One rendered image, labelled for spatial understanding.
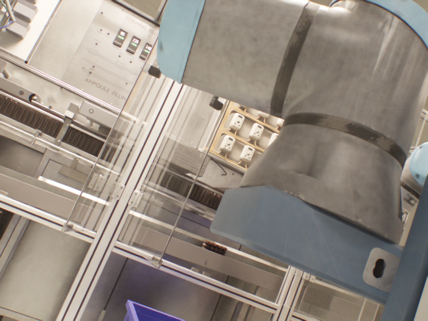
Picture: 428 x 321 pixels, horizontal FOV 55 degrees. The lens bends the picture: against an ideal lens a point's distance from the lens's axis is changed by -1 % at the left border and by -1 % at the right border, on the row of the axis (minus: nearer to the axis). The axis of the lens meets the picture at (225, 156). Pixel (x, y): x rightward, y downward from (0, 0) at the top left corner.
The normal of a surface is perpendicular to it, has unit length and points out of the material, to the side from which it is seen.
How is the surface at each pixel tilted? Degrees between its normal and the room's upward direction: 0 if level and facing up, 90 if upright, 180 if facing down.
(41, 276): 90
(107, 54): 90
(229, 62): 137
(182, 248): 90
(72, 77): 90
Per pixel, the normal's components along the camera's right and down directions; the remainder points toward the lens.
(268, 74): -0.36, 0.49
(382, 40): -0.12, -0.25
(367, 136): 0.09, -0.17
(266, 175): -0.69, -0.42
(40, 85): 0.33, -0.06
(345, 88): -0.36, -0.33
